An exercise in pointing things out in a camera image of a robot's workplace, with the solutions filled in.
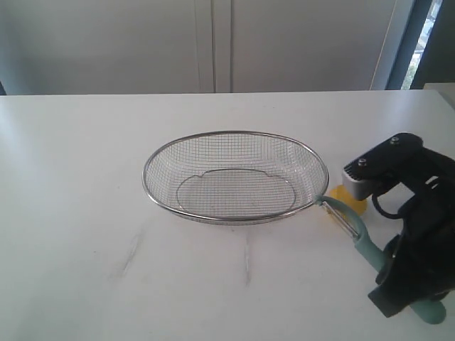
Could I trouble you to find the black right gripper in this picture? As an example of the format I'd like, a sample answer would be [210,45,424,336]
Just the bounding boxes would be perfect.
[368,148,454,319]

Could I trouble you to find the teal handled peeler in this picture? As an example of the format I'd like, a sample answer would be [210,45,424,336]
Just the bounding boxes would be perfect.
[316,196,446,325]

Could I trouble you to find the yellow lemon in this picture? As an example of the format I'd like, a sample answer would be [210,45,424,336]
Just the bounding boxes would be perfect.
[328,185,368,217]

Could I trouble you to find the white cabinet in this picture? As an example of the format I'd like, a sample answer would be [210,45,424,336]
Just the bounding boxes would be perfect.
[1,1,412,94]

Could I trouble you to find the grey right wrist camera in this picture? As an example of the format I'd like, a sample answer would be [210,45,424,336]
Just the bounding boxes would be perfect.
[342,132,423,200]

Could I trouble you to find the oval wire mesh basket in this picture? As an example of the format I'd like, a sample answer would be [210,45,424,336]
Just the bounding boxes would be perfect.
[141,131,329,225]

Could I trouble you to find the dark window frame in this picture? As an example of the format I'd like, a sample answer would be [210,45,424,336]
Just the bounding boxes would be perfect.
[385,0,454,90]

